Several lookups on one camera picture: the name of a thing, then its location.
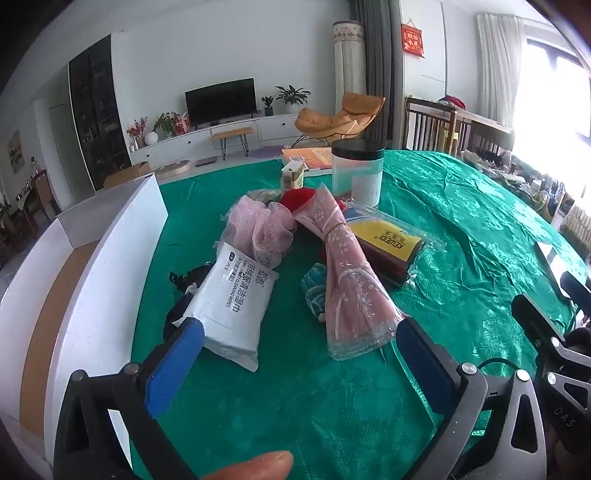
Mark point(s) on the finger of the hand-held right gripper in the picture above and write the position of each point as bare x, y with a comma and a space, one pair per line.
535, 323
577, 288

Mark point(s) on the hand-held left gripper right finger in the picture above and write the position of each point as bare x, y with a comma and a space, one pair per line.
422, 364

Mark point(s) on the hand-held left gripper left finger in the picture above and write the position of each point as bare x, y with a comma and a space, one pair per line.
173, 369

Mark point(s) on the black lace cloth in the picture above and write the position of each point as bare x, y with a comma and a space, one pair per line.
178, 311

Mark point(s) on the white wet wipes packet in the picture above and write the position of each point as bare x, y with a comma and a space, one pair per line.
231, 300

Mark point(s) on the pink patterned cloth bundle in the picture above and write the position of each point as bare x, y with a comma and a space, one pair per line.
351, 286

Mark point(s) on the white cardboard box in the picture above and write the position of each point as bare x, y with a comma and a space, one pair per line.
115, 258

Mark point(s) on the yellow and black packet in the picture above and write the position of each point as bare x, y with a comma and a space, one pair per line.
388, 242

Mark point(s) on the teal fabric sachet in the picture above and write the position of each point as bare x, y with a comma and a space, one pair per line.
314, 288

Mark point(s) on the pink mesh bath pouf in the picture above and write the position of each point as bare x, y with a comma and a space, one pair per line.
263, 230

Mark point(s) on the bag of white balls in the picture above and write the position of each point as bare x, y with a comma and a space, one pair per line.
263, 196

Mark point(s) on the beige carton box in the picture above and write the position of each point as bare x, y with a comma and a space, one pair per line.
293, 177

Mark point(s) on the person's left hand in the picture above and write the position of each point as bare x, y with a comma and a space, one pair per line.
249, 468

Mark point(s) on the white tablet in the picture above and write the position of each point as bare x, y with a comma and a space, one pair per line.
551, 263

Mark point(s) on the white radiator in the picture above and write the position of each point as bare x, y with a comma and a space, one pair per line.
577, 226

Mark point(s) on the green tablecloth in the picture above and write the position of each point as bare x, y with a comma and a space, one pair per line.
461, 207

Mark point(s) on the clear jar with black lid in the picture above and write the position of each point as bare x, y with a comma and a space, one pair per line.
358, 175

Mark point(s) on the round wooden board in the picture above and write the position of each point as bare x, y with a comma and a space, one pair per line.
173, 167

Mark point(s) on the brown cardboard box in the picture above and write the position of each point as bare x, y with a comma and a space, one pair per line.
129, 171

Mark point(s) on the small purple mat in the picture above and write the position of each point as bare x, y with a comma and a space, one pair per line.
205, 161

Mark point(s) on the red cloth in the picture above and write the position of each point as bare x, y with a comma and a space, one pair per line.
455, 101

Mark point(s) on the white round vase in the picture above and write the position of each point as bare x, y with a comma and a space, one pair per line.
151, 138

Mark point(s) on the white curtain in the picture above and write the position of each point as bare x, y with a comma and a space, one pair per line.
501, 69

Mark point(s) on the orange book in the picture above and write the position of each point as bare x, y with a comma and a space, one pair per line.
318, 157

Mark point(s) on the purple round mat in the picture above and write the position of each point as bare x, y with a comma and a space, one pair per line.
265, 152

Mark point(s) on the red flowers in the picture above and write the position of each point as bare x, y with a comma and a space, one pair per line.
137, 129

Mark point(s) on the wooden bench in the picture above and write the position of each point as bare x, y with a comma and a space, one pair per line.
231, 132

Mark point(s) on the red gift bag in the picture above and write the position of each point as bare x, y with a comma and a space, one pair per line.
181, 125

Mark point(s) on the bushy green potted plant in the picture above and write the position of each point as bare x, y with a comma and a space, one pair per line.
166, 122

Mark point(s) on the orange lounge chair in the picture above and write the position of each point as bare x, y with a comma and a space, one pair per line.
332, 122

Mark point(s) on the white television cabinet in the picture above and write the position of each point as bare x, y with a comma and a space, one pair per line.
277, 129

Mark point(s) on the black display cabinet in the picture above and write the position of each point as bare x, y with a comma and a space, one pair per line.
99, 115

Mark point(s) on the framed picture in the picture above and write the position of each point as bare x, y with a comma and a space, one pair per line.
15, 152

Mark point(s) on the black television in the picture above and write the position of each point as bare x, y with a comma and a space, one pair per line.
221, 101

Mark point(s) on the small potted plant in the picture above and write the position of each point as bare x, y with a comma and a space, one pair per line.
268, 102

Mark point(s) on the large potted plant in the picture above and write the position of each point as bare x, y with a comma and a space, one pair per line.
292, 96

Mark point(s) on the grey curtain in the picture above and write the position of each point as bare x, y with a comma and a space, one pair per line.
383, 60

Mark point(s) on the covered standing air conditioner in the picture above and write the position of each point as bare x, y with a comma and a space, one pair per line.
349, 60

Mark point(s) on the red wall calendar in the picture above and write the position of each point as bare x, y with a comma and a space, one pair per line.
412, 40

